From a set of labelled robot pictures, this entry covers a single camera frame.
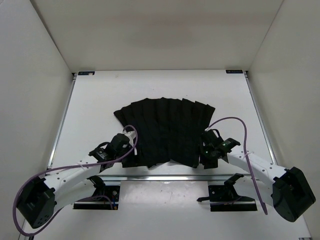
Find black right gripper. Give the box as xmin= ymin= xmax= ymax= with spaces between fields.
xmin=192 ymin=143 xmax=217 ymax=170

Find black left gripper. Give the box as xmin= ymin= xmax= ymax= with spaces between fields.
xmin=116 ymin=142 xmax=149 ymax=167

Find black pleated skirt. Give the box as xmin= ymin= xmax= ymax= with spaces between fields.
xmin=113 ymin=97 xmax=215 ymax=168

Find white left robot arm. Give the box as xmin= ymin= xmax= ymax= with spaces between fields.
xmin=14 ymin=131 xmax=137 ymax=229

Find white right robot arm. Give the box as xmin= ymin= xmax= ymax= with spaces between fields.
xmin=200 ymin=129 xmax=316 ymax=222

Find dark right corner label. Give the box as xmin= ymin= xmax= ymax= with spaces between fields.
xmin=225 ymin=69 xmax=243 ymax=74

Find dark corner label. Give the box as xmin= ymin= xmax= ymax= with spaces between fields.
xmin=225 ymin=69 xmax=243 ymax=74
xmin=77 ymin=71 xmax=95 ymax=76

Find dark left corner label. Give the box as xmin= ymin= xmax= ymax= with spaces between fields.
xmin=77 ymin=71 xmax=95 ymax=76

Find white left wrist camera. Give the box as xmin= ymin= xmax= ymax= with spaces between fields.
xmin=122 ymin=130 xmax=138 ymax=155

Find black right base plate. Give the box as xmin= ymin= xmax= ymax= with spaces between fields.
xmin=196 ymin=173 xmax=258 ymax=212

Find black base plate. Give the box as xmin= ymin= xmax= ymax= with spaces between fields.
xmin=73 ymin=183 xmax=121 ymax=211
xmin=196 ymin=173 xmax=258 ymax=212

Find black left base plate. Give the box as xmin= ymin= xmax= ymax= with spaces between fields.
xmin=73 ymin=183 xmax=121 ymax=211

